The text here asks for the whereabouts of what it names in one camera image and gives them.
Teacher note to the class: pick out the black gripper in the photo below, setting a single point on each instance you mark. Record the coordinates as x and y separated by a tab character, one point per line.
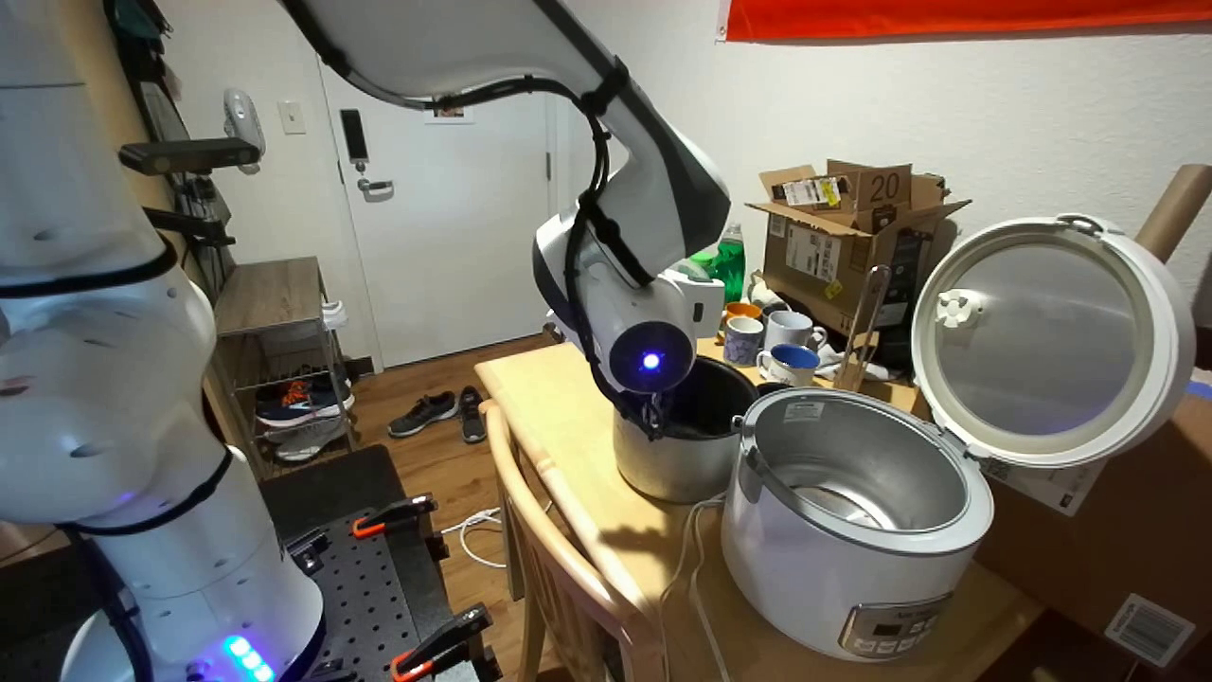
648	410

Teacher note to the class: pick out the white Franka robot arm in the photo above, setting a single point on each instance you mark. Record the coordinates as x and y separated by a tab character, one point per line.
117	381

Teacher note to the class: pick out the metal pot black interior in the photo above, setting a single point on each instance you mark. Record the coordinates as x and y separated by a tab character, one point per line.
682	459

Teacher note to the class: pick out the white rice cooker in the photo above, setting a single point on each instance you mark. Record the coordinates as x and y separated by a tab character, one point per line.
858	542

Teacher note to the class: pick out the blue patterned mug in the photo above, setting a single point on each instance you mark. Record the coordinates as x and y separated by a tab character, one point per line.
743	341

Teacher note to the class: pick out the orange mug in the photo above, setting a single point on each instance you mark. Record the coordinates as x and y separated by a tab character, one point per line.
743	310

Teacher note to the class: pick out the white mug blue rim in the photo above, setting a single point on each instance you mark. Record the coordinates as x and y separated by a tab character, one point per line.
792	364

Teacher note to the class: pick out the tall white mug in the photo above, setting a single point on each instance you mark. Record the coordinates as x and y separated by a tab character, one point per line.
792	327

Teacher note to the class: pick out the green round bottle white cap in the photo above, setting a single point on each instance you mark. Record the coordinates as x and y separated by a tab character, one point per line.
733	268

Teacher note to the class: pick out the dark sneaker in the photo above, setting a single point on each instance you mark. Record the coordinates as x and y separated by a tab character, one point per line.
423	415
473	415

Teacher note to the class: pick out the light wooden chair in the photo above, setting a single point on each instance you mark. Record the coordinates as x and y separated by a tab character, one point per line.
555	570

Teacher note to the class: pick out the open cardboard box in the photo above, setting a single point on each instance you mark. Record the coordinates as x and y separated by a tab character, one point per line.
836	249

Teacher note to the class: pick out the shoes on rack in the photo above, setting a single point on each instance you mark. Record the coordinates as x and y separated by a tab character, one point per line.
306	418

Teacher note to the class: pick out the wooden shoe rack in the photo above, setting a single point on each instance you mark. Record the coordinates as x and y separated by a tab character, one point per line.
272	305

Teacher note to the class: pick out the black door keypad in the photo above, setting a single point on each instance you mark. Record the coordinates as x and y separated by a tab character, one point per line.
354	138

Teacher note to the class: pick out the brown shipping box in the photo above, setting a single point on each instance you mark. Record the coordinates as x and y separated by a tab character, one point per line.
1113	542

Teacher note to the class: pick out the cardboard tube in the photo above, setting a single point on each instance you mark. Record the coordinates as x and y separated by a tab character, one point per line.
1175	211

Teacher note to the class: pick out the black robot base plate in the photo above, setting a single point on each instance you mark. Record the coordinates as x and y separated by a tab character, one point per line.
365	583

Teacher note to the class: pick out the white light switch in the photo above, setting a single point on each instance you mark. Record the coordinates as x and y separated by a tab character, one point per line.
292	119

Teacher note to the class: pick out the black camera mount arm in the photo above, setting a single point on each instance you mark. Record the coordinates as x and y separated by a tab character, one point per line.
194	233

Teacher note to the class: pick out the red wall banner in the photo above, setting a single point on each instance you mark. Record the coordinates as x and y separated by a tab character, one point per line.
959	18

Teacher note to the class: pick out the black camera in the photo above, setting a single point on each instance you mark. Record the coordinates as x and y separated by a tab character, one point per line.
192	154

